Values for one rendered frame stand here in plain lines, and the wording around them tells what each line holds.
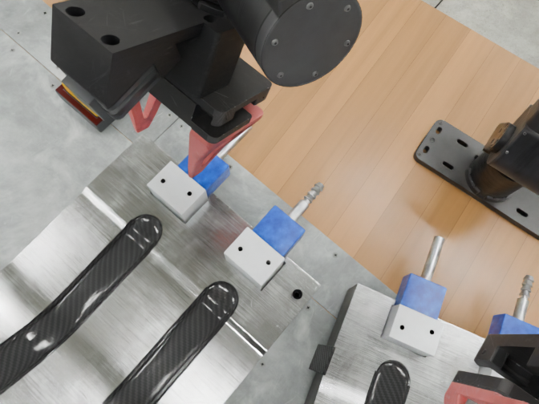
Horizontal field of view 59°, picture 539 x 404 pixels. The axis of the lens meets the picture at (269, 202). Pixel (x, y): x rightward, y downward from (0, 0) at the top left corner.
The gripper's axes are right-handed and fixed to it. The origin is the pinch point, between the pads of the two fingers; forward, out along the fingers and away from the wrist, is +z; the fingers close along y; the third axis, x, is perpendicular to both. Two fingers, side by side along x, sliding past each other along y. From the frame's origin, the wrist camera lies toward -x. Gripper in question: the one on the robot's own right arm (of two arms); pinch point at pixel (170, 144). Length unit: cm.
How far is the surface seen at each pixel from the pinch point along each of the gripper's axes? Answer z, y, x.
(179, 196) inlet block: 8.6, 0.9, 3.0
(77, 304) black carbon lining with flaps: 19.3, -0.2, -7.9
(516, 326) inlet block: 5.9, 36.3, 17.3
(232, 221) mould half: 9.9, 6.1, 6.1
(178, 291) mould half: 14.7, 6.9, -1.6
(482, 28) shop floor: 25, 7, 160
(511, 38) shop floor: 23, 17, 163
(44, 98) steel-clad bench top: 19.0, -26.2, 8.5
